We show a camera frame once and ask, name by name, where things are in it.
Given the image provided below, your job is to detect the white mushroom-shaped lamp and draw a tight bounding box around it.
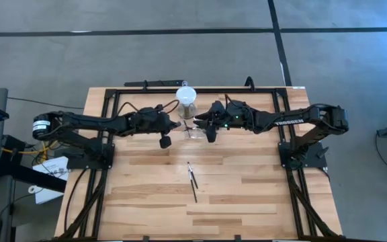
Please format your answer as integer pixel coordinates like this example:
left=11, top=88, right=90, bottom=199
left=175, top=85, right=198, bottom=120

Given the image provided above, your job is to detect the black side stand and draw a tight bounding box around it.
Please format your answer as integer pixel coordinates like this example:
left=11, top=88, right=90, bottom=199
left=0, top=134, right=69, bottom=194

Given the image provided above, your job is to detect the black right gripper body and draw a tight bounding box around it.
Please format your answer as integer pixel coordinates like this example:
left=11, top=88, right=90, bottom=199
left=209, top=99, right=252, bottom=130

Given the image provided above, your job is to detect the black table frame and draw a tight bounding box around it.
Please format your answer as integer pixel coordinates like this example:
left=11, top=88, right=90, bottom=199
left=55, top=87, right=343, bottom=242

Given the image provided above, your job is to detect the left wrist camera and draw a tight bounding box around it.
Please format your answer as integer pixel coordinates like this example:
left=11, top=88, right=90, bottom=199
left=159, top=133, right=173, bottom=149

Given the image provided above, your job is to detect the thin black makeup brush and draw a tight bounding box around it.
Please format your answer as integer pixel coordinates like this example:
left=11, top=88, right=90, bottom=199
left=186, top=161, right=199, bottom=190
left=183, top=120, right=194, bottom=139

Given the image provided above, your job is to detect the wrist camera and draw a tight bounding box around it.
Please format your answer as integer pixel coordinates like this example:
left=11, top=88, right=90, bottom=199
left=159, top=133, right=173, bottom=149
left=206, top=124, right=218, bottom=143

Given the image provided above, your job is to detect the black bar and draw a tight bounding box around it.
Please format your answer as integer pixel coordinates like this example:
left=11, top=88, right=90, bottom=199
left=124, top=79, right=185, bottom=88

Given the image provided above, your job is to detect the clear acrylic organizer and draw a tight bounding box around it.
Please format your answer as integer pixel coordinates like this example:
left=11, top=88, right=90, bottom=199
left=182, top=118, right=208, bottom=140

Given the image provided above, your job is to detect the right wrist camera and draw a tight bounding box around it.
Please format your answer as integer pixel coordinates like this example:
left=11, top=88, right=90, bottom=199
left=206, top=124, right=218, bottom=143

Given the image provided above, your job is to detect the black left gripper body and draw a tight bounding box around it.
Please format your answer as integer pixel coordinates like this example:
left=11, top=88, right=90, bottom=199
left=126, top=106, right=178, bottom=137

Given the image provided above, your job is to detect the yellow cable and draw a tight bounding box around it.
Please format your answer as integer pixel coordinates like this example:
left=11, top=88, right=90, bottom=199
left=1, top=140, right=60, bottom=161

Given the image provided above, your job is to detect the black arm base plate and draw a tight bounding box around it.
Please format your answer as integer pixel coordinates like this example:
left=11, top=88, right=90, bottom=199
left=277, top=140, right=329, bottom=169
left=66, top=143, right=116, bottom=170

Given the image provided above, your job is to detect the white paper sheet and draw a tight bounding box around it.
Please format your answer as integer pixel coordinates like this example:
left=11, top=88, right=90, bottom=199
left=31, top=156, right=71, bottom=205

